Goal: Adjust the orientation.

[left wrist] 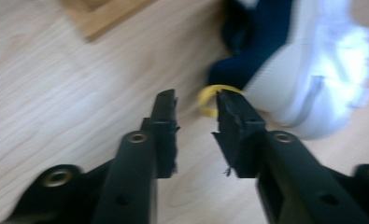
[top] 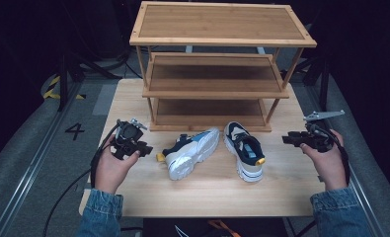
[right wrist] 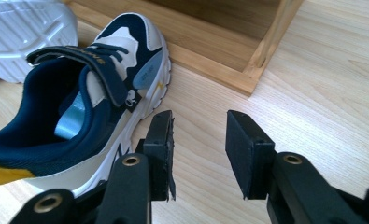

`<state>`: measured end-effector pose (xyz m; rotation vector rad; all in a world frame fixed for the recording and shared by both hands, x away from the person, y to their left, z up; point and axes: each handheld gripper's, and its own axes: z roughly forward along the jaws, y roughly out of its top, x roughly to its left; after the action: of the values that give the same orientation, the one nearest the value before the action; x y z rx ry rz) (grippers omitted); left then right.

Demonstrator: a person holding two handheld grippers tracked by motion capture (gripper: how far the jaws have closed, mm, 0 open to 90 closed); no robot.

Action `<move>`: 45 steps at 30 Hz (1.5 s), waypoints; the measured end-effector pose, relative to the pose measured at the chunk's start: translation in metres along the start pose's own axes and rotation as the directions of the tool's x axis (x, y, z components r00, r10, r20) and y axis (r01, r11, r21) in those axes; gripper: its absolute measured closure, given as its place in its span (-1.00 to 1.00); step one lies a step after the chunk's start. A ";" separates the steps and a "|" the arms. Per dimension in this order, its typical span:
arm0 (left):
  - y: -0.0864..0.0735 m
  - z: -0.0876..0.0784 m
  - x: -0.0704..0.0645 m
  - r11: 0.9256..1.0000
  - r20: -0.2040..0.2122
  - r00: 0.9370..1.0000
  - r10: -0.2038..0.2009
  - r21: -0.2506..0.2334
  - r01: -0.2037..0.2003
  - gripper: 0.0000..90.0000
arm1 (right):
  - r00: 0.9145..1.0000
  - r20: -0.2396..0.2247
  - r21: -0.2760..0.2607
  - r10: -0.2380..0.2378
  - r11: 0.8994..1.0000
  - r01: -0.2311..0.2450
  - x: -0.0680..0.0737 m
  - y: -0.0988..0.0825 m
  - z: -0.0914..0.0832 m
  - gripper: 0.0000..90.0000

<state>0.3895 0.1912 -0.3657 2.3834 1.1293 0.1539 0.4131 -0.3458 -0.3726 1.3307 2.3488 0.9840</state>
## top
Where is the person's right hand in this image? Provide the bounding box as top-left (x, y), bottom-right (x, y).
top-left (299, 129), bottom-right (349, 192)

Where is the person's left hand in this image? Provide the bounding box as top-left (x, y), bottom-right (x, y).
top-left (94, 134), bottom-right (141, 196)

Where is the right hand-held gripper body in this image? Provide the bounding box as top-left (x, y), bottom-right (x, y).
top-left (303, 110), bottom-right (346, 153)

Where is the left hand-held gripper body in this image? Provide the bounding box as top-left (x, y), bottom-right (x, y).
top-left (115, 118), bottom-right (148, 156)

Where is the black metal stand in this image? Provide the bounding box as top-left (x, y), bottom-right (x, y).
top-left (300, 55), bottom-right (331, 113)
top-left (57, 48), bottom-right (122, 113)

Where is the yellow black floor tape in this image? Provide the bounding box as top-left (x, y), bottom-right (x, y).
top-left (42, 75), bottom-right (87, 101)

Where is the white blue sneaker yellow heel tab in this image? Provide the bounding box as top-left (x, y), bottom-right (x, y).
top-left (155, 126), bottom-right (221, 182)
top-left (222, 120), bottom-right (267, 184)

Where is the orange strap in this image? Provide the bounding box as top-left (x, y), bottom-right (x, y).
top-left (206, 219), bottom-right (242, 237)

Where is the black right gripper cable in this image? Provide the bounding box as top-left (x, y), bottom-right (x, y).
top-left (309, 122), bottom-right (351, 187)

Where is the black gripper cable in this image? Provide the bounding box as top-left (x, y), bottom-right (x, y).
top-left (42, 119), bottom-right (122, 237)
top-left (309, 122), bottom-right (351, 187)

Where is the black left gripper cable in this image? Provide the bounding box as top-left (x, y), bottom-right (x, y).
top-left (42, 119), bottom-right (122, 237)

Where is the wooden three-tier shoe rack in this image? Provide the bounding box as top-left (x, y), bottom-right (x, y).
top-left (128, 0), bottom-right (318, 133)

